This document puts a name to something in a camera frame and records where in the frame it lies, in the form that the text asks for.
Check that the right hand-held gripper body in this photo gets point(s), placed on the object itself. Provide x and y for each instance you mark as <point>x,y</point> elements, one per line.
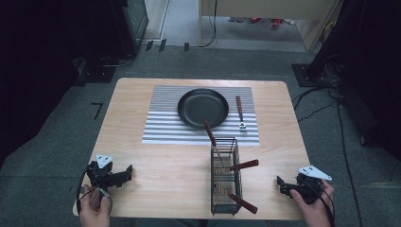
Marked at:
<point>310,186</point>

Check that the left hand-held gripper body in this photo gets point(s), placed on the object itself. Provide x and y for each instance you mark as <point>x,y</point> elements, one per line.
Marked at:
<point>104,177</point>

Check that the person's right hand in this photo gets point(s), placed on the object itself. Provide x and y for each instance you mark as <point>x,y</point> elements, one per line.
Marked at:
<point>312,209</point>

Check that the person's left hand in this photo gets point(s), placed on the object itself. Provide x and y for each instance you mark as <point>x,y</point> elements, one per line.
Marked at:
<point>94,206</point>

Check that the grey striped placemat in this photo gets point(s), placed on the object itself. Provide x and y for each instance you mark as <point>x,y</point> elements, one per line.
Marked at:
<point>160,126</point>

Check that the black frying pan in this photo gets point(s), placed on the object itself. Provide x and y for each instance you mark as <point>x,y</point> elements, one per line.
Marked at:
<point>201,107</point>

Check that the dark cabinet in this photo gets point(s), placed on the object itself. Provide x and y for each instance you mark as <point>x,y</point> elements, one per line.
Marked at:
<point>130,25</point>

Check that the light wooden desk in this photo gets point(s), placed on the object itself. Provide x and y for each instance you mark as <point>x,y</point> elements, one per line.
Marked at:
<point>271,8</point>

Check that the black stand base plate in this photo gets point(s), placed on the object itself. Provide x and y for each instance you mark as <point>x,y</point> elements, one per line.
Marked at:
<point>304,77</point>
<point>94,74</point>

